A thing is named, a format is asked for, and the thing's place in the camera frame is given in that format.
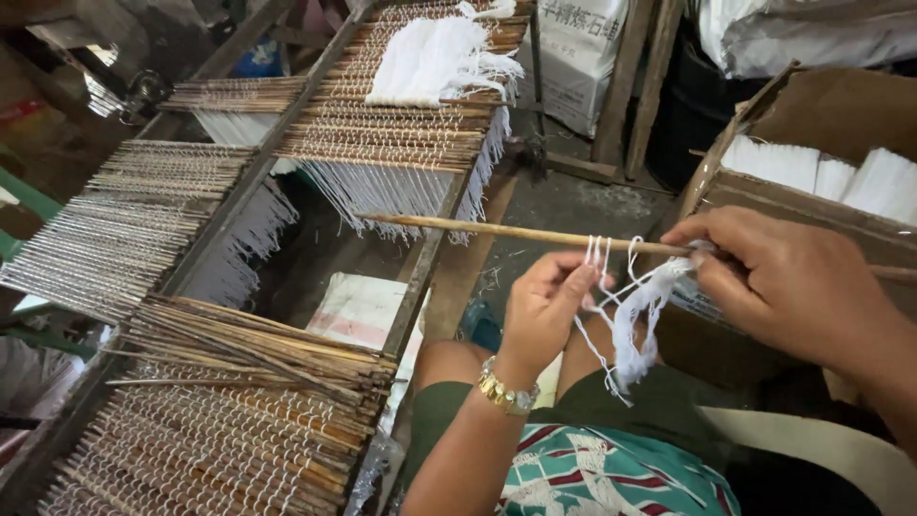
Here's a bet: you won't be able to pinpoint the white sack with red stripe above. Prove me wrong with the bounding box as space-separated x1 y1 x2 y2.
306 271 432 435

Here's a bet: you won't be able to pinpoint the green metal frame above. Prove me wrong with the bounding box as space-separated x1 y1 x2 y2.
0 163 100 363

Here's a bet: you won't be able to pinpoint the heap of white cut wicks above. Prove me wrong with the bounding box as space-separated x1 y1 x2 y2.
364 0 526 110

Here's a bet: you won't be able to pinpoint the long wooden stick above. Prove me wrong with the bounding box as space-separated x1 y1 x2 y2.
354 211 917 285

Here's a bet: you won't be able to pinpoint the brown cardboard box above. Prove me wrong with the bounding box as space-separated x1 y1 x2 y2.
653 60 917 406

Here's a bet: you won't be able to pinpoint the black bin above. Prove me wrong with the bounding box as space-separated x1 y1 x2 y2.
647 20 773 193

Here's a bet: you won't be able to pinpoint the person's right hand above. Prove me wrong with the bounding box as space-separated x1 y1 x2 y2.
659 205 901 368

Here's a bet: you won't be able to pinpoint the bundle of white wick strings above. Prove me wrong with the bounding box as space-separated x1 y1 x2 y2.
572 234 717 409

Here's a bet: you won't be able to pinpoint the person's leg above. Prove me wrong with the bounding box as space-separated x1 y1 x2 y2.
413 340 497 393
554 314 649 402

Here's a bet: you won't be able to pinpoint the rows of sticks with wicks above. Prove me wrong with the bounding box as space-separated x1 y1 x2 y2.
0 139 299 325
275 0 535 246
159 75 310 148
36 358 391 516

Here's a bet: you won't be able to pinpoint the person's left hand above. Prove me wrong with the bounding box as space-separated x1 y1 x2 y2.
499 250 617 389

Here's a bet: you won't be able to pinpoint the leaning wooden planks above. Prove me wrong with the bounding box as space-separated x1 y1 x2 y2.
590 0 683 182

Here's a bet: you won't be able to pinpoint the teal patterned shirt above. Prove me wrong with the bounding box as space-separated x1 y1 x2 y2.
496 423 743 516

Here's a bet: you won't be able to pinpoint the blue slipper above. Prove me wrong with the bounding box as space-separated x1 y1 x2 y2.
457 299 504 354

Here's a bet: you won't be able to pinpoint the white plastic bag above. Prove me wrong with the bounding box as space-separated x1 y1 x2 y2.
698 0 917 81

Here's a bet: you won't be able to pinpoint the beige plastic chair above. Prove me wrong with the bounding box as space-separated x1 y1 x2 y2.
698 404 917 516

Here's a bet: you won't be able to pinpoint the gold beaded bracelet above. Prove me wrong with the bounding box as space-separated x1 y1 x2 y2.
478 355 541 417

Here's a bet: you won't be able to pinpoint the pile of bare wooden sticks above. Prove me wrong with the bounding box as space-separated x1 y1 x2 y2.
102 293 400 427

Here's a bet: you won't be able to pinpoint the person's left leg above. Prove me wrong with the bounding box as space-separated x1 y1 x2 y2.
413 340 497 393

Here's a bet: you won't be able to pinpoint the clear plastic sheet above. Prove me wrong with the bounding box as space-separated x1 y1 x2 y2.
347 429 405 516

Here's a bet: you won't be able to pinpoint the white printed sack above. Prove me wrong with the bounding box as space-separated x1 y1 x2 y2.
532 0 630 139

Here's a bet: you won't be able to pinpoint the person's right leg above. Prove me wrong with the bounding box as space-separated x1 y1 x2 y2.
554 314 649 402

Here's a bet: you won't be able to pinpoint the blue container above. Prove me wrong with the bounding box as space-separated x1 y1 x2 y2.
228 34 285 80

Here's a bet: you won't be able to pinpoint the shiny metal vessel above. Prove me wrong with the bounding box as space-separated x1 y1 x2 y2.
80 42 174 121

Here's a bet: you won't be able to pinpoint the flat wooden plank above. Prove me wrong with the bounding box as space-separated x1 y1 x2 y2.
421 174 518 346

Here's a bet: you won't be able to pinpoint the batch of white candles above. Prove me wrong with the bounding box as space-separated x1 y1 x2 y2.
719 134 917 228

